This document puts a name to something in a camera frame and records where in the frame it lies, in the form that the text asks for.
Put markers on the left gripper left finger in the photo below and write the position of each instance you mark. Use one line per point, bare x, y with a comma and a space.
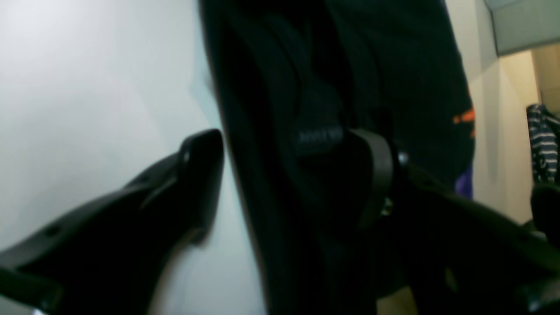
106, 256

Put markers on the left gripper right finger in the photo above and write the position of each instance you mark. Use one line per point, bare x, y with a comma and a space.
459, 257

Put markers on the black T-shirt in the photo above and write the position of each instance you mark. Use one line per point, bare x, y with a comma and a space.
294, 77

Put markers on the striped garment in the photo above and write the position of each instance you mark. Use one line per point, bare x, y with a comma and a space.
544, 135

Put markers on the grey plastic bin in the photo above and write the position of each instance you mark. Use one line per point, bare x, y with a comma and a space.
520, 25

